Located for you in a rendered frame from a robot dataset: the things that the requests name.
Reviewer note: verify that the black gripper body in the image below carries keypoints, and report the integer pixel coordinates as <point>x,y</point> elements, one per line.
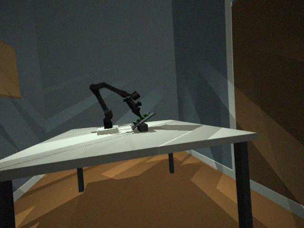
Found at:
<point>133,108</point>

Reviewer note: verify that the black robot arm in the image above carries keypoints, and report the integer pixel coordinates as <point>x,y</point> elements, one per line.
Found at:
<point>108,113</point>

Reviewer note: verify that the grey switch panel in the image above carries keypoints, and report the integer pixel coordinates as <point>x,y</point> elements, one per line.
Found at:
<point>140,125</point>

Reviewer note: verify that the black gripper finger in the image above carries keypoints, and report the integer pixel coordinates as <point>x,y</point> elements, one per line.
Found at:
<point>138,113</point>

